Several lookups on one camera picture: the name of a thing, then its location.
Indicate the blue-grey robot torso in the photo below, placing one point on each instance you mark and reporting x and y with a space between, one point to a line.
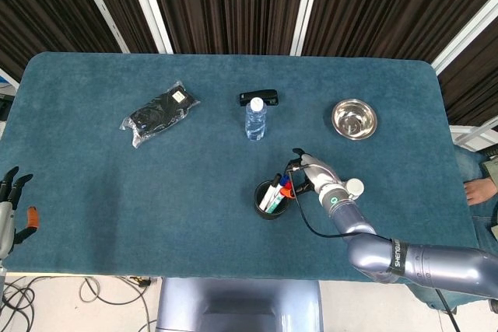
233 302

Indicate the white metal frame rack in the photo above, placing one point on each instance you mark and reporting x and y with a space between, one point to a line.
472 135

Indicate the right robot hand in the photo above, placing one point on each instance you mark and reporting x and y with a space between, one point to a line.
321 176

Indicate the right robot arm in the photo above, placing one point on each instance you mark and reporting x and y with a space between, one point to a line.
428 266

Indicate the white frame post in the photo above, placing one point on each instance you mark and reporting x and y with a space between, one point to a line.
102 9
305 9
149 9
465 32

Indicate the clear plastic water bottle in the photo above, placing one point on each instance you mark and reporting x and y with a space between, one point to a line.
257 126

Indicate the stainless steel bowl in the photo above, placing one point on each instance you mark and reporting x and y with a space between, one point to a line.
354 120

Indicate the white plastic jar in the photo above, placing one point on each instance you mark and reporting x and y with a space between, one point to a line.
356 186

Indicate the red cap whiteboard marker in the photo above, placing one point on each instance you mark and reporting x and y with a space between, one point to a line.
277 202

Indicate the black stapler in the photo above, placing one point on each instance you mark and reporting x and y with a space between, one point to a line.
266 95

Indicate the seated person in jeans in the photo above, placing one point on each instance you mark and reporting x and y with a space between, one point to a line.
476 192

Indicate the blue cap whiteboard marker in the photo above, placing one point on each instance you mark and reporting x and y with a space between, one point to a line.
285 181

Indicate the blue-green velvet tablecloth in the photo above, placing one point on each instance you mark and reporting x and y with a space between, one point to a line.
155 192

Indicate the black cap whiteboard marker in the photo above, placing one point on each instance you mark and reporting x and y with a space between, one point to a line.
268 196

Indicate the black mesh pen holder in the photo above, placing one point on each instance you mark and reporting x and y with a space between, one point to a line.
272 215

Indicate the black item in plastic bag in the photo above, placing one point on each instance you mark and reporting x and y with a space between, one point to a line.
159 114

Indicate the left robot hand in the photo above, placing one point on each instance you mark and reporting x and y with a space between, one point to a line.
7 223

